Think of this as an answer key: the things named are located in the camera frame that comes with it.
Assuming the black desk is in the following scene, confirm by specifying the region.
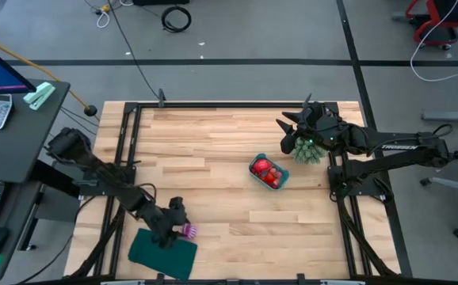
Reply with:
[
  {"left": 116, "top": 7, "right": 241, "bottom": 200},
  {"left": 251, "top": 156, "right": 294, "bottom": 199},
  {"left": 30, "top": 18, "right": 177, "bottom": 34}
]
[{"left": 0, "top": 78, "right": 71, "bottom": 184}]

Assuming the red toy dragon fruit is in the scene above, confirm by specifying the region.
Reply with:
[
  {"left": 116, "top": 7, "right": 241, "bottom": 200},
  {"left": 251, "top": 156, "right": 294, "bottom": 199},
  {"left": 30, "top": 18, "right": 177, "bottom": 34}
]
[{"left": 252, "top": 158, "right": 273, "bottom": 174}]

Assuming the black aluminium table frame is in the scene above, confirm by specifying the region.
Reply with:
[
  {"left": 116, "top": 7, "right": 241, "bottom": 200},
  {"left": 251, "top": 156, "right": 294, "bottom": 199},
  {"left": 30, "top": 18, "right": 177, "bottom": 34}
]
[{"left": 70, "top": 93, "right": 412, "bottom": 285}]

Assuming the teal plastic container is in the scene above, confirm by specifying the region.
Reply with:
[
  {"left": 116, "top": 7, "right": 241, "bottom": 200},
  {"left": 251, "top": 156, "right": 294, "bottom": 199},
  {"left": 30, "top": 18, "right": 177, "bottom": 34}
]
[{"left": 248, "top": 153, "right": 291, "bottom": 192}]

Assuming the long white cable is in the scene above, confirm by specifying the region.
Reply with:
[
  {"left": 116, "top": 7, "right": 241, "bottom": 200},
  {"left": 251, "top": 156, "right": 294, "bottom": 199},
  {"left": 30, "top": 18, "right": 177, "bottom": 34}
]
[{"left": 409, "top": 0, "right": 458, "bottom": 83}]

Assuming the yellow cable with black end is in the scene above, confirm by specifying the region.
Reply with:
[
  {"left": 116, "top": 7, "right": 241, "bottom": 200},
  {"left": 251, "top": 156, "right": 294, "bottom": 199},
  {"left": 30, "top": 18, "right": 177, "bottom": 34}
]
[{"left": 0, "top": 32, "right": 98, "bottom": 117}]

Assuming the coiled black cable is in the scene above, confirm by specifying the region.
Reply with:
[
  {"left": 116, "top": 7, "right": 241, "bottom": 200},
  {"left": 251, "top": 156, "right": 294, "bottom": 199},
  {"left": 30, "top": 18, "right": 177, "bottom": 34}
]
[{"left": 160, "top": 5, "right": 193, "bottom": 34}]

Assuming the dark green cloth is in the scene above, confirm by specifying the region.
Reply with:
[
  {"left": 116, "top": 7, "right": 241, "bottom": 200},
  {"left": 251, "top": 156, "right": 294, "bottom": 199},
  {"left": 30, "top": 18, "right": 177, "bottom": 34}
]
[{"left": 128, "top": 227, "right": 198, "bottom": 282}]

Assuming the purple white striped onion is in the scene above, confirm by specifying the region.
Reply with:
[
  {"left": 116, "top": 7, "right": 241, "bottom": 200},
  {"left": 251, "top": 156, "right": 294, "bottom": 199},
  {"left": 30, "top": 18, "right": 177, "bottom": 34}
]
[{"left": 181, "top": 223, "right": 199, "bottom": 241}]

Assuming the grey desk foot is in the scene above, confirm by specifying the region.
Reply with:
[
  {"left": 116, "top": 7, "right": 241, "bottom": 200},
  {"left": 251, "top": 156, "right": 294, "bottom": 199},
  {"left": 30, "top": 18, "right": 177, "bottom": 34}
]
[{"left": 422, "top": 101, "right": 458, "bottom": 123}]

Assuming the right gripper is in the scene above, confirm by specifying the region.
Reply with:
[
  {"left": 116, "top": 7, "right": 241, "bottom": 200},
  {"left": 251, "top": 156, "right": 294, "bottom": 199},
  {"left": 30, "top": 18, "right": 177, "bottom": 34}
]
[{"left": 275, "top": 101, "right": 351, "bottom": 154}]

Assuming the short white cable loop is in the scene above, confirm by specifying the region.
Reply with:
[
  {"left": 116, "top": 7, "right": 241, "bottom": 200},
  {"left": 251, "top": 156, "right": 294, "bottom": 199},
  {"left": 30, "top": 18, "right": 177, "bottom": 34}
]
[{"left": 95, "top": 9, "right": 111, "bottom": 29}]

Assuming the green potted plant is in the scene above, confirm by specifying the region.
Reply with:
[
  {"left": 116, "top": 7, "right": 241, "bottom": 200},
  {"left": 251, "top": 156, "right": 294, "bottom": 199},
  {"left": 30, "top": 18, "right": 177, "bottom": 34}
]
[{"left": 292, "top": 136, "right": 328, "bottom": 166}]

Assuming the black box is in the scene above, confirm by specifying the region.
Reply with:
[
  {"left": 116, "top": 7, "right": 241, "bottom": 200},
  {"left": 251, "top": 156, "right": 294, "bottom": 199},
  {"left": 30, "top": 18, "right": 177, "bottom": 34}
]
[{"left": 132, "top": 0, "right": 191, "bottom": 6}]

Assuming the mint green stapler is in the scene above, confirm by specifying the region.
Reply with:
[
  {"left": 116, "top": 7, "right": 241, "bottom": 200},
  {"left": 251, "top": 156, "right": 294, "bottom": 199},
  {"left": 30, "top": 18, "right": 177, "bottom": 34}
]
[{"left": 22, "top": 81, "right": 56, "bottom": 112}]

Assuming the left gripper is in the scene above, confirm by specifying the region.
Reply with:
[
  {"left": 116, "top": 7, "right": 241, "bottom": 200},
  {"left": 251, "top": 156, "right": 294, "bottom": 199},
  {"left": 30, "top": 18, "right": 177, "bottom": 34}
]
[{"left": 149, "top": 196, "right": 193, "bottom": 249}]

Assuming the long black floor cable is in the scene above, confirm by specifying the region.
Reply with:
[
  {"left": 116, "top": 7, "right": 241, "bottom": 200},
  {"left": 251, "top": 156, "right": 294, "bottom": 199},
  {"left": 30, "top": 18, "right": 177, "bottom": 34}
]
[{"left": 108, "top": 0, "right": 162, "bottom": 100}]

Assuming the dark grey lower desk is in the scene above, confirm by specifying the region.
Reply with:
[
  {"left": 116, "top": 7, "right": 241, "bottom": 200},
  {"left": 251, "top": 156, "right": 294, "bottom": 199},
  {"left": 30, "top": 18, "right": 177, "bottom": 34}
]
[{"left": 0, "top": 180, "right": 82, "bottom": 283}]

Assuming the red and black cart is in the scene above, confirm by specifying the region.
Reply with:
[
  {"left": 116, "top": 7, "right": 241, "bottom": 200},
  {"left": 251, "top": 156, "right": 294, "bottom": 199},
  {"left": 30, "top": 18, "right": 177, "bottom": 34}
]
[{"left": 391, "top": 0, "right": 458, "bottom": 51}]

